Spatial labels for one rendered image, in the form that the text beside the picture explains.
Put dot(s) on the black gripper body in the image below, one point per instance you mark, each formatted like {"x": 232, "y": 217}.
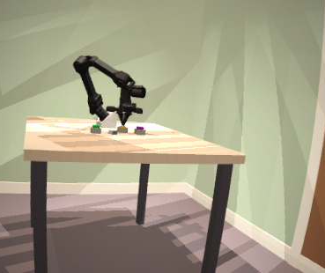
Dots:
{"x": 118, "y": 110}

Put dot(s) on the yellow button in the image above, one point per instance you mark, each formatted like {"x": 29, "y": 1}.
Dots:
{"x": 122, "y": 129}

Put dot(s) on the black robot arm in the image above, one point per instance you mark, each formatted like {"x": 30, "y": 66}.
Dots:
{"x": 120, "y": 78}

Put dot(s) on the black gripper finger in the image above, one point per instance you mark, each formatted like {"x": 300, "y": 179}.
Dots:
{"x": 125, "y": 118}
{"x": 120, "y": 117}

